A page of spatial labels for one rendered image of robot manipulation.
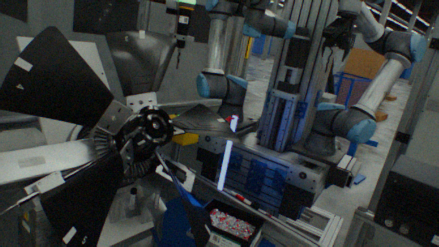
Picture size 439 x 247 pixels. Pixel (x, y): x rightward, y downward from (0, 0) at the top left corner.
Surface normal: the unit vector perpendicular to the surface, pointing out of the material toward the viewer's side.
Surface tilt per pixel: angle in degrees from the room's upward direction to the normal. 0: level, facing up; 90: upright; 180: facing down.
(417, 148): 90
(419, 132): 90
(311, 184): 90
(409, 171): 15
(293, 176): 90
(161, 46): 43
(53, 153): 50
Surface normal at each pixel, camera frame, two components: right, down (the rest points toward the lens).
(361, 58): -0.65, 0.11
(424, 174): 0.02, -0.88
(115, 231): 0.70, -0.35
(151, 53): 0.15, -0.43
